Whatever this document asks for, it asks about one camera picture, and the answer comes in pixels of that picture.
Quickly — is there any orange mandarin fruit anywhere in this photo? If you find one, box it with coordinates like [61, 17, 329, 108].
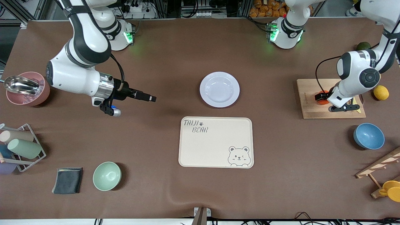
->
[316, 91, 330, 105]

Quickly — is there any pale grey round plate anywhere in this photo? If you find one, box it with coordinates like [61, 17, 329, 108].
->
[200, 72, 240, 108]

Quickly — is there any bamboo cutting board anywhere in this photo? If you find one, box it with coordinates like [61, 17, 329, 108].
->
[296, 78, 367, 120]

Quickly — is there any yellow lemon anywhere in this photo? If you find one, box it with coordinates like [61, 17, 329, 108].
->
[373, 85, 389, 101]

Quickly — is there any blue bowl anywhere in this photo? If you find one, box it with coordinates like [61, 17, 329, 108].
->
[353, 123, 385, 150]

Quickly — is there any wooden dish rack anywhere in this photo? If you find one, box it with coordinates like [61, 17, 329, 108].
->
[356, 147, 400, 199]

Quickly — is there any cream bear print tray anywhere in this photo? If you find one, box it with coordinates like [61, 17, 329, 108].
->
[178, 117, 254, 169]

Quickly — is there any white power strip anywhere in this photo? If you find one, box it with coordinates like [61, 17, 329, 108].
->
[181, 10, 217, 18]
[123, 0, 157, 19]

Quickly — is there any mint green bowl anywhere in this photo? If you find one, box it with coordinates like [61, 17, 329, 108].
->
[93, 162, 122, 191]

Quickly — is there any pink bowl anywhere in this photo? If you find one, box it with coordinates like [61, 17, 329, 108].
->
[6, 72, 50, 107]

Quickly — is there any metal scoop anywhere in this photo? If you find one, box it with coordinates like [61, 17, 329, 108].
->
[4, 75, 41, 95]

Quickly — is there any dark grey folded cloth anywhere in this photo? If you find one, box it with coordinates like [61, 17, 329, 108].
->
[52, 167, 83, 194]

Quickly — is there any yellow cup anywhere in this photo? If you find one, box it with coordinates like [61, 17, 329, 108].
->
[379, 180, 400, 203]

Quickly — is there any mint green cup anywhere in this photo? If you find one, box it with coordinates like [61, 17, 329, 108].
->
[7, 138, 42, 159]

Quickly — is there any beige cup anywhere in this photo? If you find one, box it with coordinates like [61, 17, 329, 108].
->
[0, 130, 34, 144]

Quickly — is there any pile of orange packets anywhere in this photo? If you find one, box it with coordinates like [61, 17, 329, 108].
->
[249, 0, 289, 18]

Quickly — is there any blue cup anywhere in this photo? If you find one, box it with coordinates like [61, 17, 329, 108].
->
[0, 144, 13, 158]

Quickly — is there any purple cup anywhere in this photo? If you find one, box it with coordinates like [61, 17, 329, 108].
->
[0, 162, 17, 175]

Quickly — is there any grey wire cup rack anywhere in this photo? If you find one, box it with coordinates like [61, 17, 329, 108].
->
[0, 123, 47, 172]

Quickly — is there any metal table edge bracket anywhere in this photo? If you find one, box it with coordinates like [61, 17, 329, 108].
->
[193, 207, 212, 225]

